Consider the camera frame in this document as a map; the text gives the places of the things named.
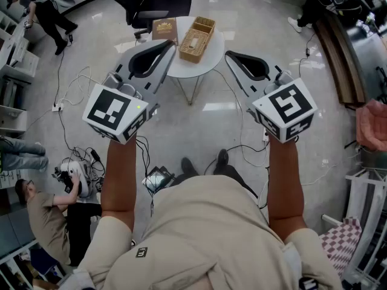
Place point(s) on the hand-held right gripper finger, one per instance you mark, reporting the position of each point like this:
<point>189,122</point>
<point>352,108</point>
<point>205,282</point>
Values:
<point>242,80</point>
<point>263,61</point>

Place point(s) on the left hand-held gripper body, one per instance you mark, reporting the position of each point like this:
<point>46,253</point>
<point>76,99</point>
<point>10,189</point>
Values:
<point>115,113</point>

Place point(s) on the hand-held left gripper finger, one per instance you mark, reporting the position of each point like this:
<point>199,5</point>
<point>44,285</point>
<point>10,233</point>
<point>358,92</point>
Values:
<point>127,57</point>
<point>163,71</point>

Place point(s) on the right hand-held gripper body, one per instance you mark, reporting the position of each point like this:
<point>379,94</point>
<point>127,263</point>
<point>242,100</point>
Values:
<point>287,107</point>

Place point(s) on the brown book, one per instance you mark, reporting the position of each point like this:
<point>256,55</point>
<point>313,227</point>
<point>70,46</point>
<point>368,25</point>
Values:
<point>164,29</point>

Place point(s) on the wicker basket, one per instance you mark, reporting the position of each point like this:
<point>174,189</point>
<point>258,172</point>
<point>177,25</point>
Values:
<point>196,44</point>

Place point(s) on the person's right forearm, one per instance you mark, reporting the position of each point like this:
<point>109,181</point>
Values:
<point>285,186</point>

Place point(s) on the person's left forearm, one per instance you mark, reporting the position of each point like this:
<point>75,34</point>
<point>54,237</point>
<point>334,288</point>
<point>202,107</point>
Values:
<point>121,180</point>

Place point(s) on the white power strip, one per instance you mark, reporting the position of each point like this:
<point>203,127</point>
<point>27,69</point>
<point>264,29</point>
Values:
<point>265,134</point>
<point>57,107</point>

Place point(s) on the round white side table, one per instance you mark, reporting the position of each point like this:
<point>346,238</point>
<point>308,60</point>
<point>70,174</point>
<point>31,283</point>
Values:
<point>208,59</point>

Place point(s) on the black mesh office chair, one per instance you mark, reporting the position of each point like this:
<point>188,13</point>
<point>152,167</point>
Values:
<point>157,5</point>

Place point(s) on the white rounded device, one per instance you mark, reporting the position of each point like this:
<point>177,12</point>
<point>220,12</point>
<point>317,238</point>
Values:
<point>80,174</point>

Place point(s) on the wooden step platform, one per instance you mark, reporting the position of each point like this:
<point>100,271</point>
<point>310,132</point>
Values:
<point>341,59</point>

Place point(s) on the person's right black shoe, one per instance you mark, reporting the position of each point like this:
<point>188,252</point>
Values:
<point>221,160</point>

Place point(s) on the person's black shoe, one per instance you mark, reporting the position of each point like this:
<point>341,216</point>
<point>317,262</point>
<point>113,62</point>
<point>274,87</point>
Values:
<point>189,166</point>
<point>221,160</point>

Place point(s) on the person's black trousers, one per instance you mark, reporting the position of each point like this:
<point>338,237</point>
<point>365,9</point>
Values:
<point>239,178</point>

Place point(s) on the pink padded chair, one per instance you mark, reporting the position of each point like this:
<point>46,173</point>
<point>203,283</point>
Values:
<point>372,125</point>

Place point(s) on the person's left black shoe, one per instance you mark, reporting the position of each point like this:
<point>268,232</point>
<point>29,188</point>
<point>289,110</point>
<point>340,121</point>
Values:
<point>189,166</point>

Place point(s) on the white shelf unit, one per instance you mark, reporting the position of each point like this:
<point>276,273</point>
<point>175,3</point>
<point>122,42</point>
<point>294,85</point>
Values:
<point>28,63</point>

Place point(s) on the white metal rack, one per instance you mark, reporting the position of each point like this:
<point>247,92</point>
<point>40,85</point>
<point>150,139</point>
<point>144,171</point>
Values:
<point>367,210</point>

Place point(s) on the checkered cloth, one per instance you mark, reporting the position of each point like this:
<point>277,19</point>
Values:
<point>341,243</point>

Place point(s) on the person's beige shirt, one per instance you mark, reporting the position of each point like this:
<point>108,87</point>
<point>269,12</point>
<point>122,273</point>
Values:
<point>205,237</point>

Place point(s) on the grey desk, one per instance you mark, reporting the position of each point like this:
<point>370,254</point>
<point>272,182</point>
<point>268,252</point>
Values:
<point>15,231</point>

